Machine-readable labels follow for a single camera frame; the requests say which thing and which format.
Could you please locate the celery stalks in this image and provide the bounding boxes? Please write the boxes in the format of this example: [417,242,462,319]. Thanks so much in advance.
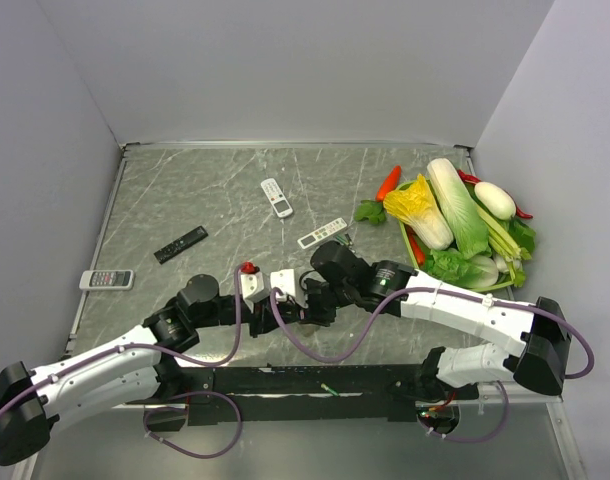
[476,205,535,261]

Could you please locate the red pepper in tray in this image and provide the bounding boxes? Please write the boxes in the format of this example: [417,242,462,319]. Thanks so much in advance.
[405,226,426,267]

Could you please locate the white grey remote left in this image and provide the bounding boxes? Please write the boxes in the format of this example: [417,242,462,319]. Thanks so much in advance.
[79,270,135,292]

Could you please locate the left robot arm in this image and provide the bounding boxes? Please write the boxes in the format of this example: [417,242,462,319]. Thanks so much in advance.
[0,271,308,466]

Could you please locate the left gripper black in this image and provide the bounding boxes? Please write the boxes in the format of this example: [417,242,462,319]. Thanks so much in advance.
[194,292,293,337]

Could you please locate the white remote with blue button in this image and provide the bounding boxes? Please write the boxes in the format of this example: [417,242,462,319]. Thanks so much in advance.
[296,324,322,337]

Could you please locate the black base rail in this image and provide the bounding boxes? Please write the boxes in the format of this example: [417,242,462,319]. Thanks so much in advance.
[122,364,481,426]

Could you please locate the white eggplant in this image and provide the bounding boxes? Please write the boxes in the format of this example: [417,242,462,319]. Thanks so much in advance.
[474,181,517,220]

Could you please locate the green lettuce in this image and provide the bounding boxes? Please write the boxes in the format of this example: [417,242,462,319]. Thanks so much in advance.
[422,250,484,288]

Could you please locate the yellow napa cabbage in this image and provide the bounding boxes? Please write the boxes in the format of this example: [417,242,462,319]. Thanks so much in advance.
[383,174,454,250]

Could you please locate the green battery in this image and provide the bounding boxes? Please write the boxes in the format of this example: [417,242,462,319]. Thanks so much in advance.
[320,383,340,397]
[336,234,353,247]

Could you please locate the white remote far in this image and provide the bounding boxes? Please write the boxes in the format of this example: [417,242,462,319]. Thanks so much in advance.
[261,178,294,219]

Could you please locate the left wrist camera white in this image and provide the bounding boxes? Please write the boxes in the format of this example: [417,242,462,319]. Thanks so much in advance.
[240,262,270,310]

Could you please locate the orange carrot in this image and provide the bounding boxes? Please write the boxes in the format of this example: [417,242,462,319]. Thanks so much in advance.
[375,165,402,202]

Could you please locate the green plastic tray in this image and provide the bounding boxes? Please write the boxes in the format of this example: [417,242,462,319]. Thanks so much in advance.
[385,174,521,292]

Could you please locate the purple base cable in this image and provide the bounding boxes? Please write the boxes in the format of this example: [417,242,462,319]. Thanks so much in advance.
[143,392,244,459]

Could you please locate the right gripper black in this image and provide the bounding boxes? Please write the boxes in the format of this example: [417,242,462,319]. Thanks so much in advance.
[291,277,357,327]

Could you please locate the green napa cabbage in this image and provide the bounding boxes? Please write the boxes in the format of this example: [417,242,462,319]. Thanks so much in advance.
[427,158,489,259]

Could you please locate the bok choy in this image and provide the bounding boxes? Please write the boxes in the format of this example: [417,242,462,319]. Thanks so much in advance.
[464,254,522,288]

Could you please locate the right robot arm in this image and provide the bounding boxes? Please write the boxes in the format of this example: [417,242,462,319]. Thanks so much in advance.
[305,241,571,399]

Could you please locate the red chili pepper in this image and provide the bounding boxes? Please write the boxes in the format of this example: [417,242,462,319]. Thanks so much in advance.
[457,168,534,220]

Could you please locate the black remote control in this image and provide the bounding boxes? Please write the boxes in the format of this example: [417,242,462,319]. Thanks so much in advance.
[154,226,208,264]

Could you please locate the green leaf by carrot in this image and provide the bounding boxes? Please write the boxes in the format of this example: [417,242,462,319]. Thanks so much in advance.
[354,200,386,225]

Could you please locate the white remote middle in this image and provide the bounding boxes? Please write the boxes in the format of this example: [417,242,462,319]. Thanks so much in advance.
[297,217,348,250]

